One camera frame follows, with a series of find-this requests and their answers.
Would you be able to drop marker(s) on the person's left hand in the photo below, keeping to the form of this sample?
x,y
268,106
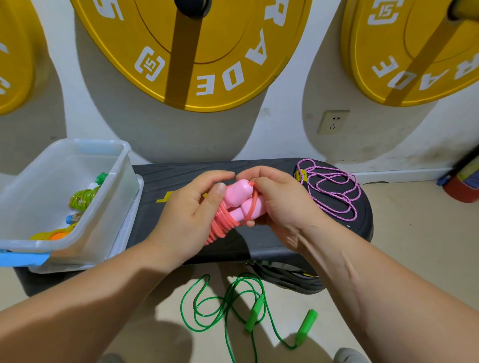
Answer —
x,y
187,221

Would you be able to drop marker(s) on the person's right hand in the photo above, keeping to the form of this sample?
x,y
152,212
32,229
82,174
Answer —
x,y
288,206

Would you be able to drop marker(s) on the clear plastic storage bin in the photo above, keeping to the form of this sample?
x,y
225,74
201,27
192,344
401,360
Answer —
x,y
45,183

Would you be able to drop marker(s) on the person's left forearm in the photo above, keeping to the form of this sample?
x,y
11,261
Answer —
x,y
75,307

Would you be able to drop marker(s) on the person's right forearm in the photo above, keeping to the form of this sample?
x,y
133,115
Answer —
x,y
404,295

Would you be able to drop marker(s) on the person's left grey shoe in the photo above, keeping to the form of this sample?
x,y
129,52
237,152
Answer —
x,y
112,358

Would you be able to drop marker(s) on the black aerobic step platform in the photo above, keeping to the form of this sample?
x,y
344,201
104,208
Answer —
x,y
157,179

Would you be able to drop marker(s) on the translucent plastic lid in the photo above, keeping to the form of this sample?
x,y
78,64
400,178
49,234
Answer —
x,y
133,213

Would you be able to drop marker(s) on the large yellow weight plate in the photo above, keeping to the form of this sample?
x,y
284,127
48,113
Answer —
x,y
239,63

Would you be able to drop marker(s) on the blue plastic piece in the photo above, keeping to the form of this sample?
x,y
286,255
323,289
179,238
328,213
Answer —
x,y
21,259

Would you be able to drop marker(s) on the red fire extinguisher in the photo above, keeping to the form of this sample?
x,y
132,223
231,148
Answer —
x,y
460,183

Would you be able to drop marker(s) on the black plate peg cap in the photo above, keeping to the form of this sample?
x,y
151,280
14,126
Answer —
x,y
193,6

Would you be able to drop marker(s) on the white wall socket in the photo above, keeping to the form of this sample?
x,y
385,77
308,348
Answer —
x,y
334,122

